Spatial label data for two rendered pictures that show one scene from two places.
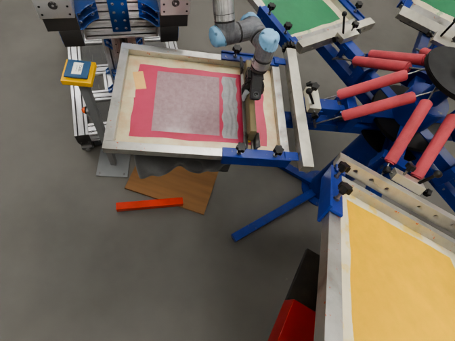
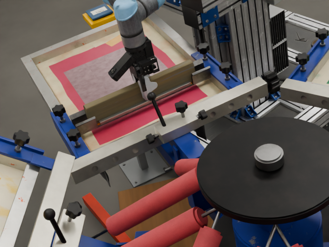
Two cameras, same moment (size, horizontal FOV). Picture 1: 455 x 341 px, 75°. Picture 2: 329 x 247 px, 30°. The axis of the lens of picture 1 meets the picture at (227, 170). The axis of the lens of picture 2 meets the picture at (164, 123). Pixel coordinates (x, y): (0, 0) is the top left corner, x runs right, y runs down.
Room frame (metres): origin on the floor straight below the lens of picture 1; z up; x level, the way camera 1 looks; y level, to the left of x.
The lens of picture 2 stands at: (1.10, -1.70, 2.21)
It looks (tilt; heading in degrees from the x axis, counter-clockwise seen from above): 38 degrees down; 94
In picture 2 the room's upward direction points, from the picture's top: 14 degrees counter-clockwise
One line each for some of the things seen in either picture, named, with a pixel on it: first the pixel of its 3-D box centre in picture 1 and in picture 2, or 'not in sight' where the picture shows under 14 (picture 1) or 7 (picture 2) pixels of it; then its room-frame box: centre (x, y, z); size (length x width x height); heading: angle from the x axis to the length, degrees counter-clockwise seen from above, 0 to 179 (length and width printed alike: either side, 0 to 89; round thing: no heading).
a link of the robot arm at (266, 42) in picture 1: (266, 45); (128, 15); (0.95, 0.04, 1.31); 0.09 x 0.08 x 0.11; 47
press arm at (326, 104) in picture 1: (319, 106); (187, 146); (1.05, -0.29, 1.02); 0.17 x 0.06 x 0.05; 111
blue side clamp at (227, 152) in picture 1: (255, 157); (72, 139); (0.68, -0.09, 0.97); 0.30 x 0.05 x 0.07; 111
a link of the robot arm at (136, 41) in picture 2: (260, 61); (132, 37); (0.95, 0.04, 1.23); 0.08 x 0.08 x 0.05
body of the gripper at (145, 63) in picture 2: (255, 74); (140, 58); (0.96, 0.04, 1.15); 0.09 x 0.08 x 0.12; 21
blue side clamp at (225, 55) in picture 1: (249, 61); (217, 75); (1.20, 0.11, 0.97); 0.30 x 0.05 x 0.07; 111
